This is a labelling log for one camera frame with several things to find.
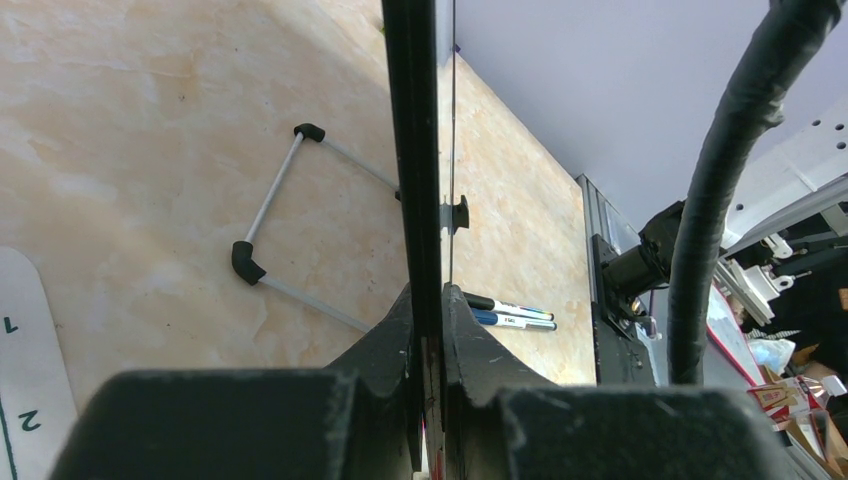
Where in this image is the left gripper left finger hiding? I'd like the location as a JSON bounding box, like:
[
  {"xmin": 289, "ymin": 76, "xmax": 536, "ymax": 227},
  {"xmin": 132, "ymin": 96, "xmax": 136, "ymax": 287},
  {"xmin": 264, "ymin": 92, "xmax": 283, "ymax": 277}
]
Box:
[{"xmin": 52, "ymin": 290, "xmax": 422, "ymax": 479}]

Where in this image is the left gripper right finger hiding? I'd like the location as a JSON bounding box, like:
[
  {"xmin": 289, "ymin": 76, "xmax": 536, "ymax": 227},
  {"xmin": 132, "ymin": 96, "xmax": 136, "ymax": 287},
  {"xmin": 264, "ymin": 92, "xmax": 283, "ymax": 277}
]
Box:
[{"xmin": 443, "ymin": 285, "xmax": 788, "ymax": 479}]

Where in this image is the whiteboard with black frame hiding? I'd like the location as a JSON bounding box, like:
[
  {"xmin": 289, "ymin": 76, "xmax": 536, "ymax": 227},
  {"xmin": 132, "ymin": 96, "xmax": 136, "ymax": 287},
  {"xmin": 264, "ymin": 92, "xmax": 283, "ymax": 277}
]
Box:
[{"xmin": 382, "ymin": 1, "xmax": 455, "ymax": 479}]

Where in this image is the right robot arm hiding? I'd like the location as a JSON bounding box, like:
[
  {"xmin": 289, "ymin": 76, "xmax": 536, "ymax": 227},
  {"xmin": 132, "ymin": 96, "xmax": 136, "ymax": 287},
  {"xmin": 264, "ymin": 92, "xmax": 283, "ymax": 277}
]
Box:
[{"xmin": 600, "ymin": 98, "xmax": 847, "ymax": 303}]

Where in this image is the blue whiteboard marker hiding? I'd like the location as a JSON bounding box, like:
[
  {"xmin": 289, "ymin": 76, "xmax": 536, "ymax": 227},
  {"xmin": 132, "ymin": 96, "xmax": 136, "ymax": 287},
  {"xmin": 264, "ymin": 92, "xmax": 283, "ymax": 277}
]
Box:
[{"xmin": 472, "ymin": 309, "xmax": 557, "ymax": 331}]

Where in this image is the black whiteboard marker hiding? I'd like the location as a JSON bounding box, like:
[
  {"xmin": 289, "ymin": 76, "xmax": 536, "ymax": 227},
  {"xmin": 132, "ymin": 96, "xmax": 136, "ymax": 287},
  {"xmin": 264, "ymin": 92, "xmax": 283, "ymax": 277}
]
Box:
[{"xmin": 463, "ymin": 292, "xmax": 555, "ymax": 321}]

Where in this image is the whiteboard metal stand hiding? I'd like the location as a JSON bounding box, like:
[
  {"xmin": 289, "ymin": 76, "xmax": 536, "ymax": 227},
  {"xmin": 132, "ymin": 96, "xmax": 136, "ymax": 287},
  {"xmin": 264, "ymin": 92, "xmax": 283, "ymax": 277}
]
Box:
[{"xmin": 231, "ymin": 122, "xmax": 472, "ymax": 334}]

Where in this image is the green white chessboard mat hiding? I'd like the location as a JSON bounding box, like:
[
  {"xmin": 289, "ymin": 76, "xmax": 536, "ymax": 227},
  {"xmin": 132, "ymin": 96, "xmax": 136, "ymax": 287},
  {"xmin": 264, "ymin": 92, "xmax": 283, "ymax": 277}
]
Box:
[{"xmin": 1, "ymin": 246, "xmax": 77, "ymax": 479}]

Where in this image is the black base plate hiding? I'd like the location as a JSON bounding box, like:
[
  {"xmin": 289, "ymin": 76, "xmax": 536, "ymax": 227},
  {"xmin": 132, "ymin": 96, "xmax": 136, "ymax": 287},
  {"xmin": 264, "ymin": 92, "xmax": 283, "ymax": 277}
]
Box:
[{"xmin": 574, "ymin": 173, "xmax": 660, "ymax": 387}]

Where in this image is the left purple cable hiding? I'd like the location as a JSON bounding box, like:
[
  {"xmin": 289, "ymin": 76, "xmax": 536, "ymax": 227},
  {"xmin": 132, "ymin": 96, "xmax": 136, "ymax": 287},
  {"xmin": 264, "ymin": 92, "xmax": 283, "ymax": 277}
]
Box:
[{"xmin": 666, "ymin": 0, "xmax": 846, "ymax": 387}]

